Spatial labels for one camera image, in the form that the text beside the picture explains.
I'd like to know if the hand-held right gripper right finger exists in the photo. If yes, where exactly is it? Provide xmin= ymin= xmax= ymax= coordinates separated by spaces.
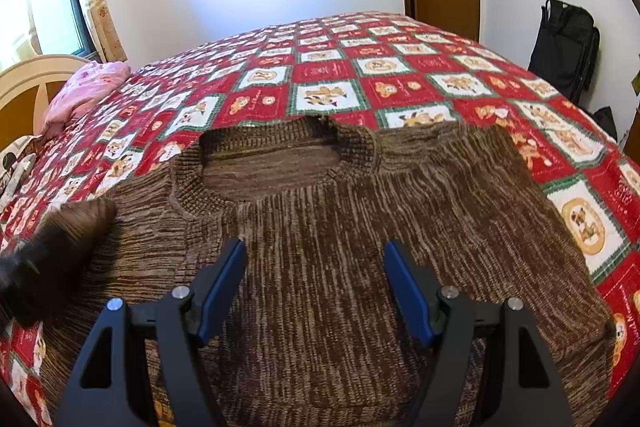
xmin=382 ymin=241 xmax=576 ymax=427

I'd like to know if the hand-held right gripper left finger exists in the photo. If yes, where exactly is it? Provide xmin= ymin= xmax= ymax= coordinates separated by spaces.
xmin=57 ymin=238 xmax=248 ymax=427

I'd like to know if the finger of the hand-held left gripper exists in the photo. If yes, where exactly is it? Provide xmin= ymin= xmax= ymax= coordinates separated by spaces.
xmin=0 ymin=219 xmax=88 ymax=328

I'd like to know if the brown knit sweater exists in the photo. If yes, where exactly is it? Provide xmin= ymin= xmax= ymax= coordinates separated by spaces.
xmin=37 ymin=114 xmax=618 ymax=427

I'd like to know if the grey printed pillow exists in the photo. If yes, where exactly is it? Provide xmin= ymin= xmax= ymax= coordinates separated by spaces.
xmin=0 ymin=136 xmax=36 ymax=208

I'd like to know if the pink cloth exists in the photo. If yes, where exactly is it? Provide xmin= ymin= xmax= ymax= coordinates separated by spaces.
xmin=42 ymin=61 xmax=130 ymax=140

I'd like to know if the cream wooden headboard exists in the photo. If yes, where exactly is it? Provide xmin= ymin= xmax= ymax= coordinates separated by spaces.
xmin=0 ymin=53 xmax=96 ymax=148

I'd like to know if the red patchwork printed quilt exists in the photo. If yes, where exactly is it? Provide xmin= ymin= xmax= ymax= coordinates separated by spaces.
xmin=0 ymin=9 xmax=640 ymax=427

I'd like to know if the black bag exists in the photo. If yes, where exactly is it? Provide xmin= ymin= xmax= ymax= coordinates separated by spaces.
xmin=592 ymin=106 xmax=621 ymax=142

